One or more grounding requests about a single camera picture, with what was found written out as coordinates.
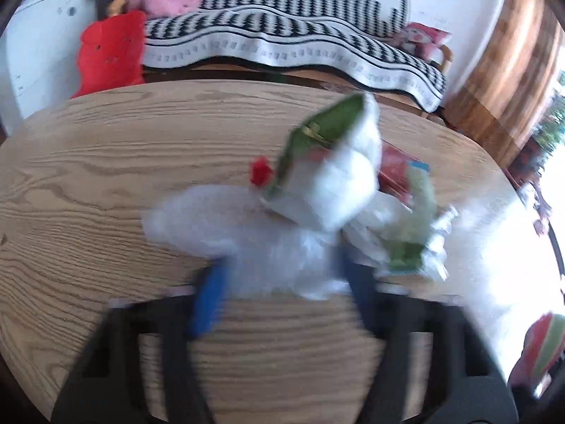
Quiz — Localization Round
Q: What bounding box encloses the white plastic bag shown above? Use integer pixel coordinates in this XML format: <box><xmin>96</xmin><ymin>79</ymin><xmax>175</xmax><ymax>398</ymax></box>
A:
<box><xmin>141</xmin><ymin>183</ymin><xmax>460</xmax><ymax>302</ymax></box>

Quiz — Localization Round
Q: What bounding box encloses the wooden sofa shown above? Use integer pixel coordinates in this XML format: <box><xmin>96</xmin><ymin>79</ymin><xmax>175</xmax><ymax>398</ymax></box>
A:
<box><xmin>188</xmin><ymin>43</ymin><xmax>456</xmax><ymax>121</ymax></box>

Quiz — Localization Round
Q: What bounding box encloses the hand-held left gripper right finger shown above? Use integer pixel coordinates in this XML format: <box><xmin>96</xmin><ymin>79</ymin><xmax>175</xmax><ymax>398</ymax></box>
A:
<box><xmin>338</xmin><ymin>247</ymin><xmax>520</xmax><ymax>424</ymax></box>

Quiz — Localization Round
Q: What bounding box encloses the pink cartoon cushion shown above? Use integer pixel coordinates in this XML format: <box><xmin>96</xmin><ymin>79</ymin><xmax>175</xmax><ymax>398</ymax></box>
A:
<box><xmin>391</xmin><ymin>22</ymin><xmax>452</xmax><ymax>61</ymax></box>

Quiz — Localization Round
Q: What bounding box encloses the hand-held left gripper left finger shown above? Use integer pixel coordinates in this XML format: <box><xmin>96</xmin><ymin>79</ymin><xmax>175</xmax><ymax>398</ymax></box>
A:
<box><xmin>50</xmin><ymin>267</ymin><xmax>229</xmax><ymax>424</ymax></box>

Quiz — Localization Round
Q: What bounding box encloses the brown curtain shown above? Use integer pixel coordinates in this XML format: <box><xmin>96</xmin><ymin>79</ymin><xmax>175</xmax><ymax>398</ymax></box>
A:
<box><xmin>441</xmin><ymin>0</ymin><xmax>565</xmax><ymax>169</ymax></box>

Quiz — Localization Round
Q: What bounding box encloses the red plastic chair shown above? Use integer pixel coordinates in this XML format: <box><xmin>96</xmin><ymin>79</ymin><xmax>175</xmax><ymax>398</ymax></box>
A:
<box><xmin>71</xmin><ymin>9</ymin><xmax>149</xmax><ymax>100</ymax></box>

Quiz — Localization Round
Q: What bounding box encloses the small red wrapper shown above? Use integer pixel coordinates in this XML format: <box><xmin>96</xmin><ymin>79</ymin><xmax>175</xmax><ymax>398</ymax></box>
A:
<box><xmin>249</xmin><ymin>155</ymin><xmax>277</xmax><ymax>187</ymax></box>

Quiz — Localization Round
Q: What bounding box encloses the black white striped sofa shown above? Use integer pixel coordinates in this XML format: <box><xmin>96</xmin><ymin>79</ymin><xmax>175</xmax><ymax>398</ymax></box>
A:
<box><xmin>142</xmin><ymin>0</ymin><xmax>447</xmax><ymax>114</ymax></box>

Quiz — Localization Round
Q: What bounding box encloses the torn green white carton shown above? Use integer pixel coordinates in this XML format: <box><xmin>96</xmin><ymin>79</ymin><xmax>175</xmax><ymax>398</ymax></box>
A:
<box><xmin>260</xmin><ymin>92</ymin><xmax>384</xmax><ymax>233</ymax></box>

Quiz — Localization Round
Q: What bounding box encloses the white cabinet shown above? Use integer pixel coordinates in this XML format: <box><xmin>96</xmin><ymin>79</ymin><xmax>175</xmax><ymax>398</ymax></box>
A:
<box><xmin>0</xmin><ymin>0</ymin><xmax>113</xmax><ymax>121</ymax></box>

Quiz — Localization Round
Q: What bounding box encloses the red packet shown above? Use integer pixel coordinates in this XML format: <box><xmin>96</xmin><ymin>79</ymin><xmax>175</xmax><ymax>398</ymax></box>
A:
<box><xmin>376</xmin><ymin>145</ymin><xmax>416</xmax><ymax>207</ymax></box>

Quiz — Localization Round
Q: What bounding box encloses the striped red green cloth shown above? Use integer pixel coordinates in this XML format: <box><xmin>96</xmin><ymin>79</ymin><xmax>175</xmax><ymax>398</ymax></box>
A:
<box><xmin>507</xmin><ymin>311</ymin><xmax>565</xmax><ymax>399</ymax></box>

